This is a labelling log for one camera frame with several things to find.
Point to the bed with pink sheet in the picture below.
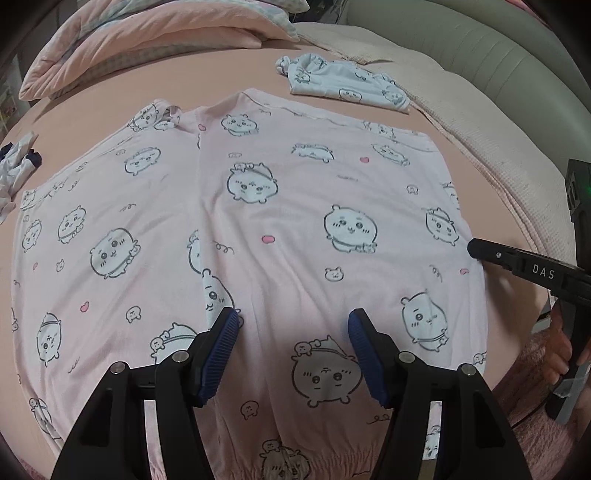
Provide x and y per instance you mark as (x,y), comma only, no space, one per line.
(503,198)

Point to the folded pink duvet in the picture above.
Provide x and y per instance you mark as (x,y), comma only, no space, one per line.
(138,41)

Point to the folded light blue printed garment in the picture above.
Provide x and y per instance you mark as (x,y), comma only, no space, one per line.
(341,83)

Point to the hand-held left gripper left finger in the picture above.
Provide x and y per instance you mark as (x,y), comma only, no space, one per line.
(219,355)

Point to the person's right forearm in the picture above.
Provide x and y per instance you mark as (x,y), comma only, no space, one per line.
(531,369)

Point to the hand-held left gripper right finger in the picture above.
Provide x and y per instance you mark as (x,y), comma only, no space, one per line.
(367,355)

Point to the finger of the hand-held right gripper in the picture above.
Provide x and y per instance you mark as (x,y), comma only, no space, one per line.
(489,251)

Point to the person's right hand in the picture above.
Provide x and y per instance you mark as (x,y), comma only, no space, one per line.
(561,346)

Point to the grey padded headboard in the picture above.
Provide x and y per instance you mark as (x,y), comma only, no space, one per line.
(485,37)

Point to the pink printed pajama pants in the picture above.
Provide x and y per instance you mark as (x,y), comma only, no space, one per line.
(286,207)

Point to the light blue jacket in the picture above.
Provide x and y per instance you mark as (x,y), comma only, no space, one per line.
(21,166)

